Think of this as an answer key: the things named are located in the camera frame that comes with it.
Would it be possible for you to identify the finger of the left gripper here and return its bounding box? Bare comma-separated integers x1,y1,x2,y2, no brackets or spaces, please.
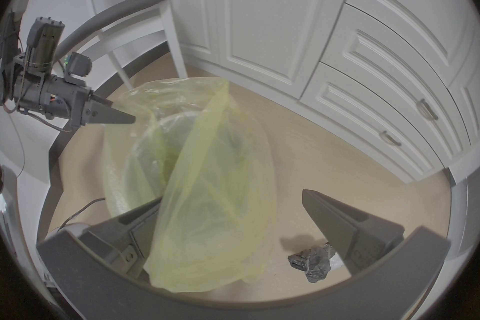
88,101,136,126

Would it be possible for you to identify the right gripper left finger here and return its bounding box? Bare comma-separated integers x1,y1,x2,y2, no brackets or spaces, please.
80,196,166,283

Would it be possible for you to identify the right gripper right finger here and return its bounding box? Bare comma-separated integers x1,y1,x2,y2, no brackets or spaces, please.
302,188,406,278

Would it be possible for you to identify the black plastic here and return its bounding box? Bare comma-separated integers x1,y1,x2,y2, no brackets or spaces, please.
288,241,337,283

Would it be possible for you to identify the yellow plastic bag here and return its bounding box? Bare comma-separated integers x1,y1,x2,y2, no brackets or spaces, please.
102,78,280,293

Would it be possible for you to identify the white trash bin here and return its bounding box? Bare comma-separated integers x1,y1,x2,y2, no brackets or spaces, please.
103,110,226,222

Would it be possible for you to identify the white wardrobe with drawers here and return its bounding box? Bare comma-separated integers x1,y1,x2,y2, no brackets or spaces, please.
165,0,480,184

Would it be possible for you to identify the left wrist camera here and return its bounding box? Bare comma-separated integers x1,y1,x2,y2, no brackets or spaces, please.
62,51,93,85

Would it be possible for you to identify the black cable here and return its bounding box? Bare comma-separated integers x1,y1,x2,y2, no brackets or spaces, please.
60,198,107,229

